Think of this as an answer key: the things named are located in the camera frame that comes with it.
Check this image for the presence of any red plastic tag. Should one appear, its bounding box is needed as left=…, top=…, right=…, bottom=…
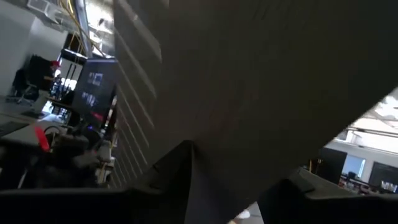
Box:
left=32, top=125, right=51, bottom=153

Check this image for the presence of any person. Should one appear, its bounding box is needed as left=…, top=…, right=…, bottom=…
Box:
left=29, top=55, right=62, bottom=94

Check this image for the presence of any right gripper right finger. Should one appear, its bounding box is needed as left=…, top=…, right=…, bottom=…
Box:
left=257, top=167, right=345, bottom=224

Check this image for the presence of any black computer monitor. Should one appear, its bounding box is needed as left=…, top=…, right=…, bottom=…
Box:
left=72, top=57, right=119, bottom=129
left=319, top=147, right=348, bottom=185
left=368, top=161, right=398, bottom=194

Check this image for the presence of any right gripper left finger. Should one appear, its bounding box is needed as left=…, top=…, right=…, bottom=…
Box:
left=129, top=140, right=195, bottom=224

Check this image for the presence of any grey slotted divider panel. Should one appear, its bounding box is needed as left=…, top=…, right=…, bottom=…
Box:
left=110, top=0, right=398, bottom=224

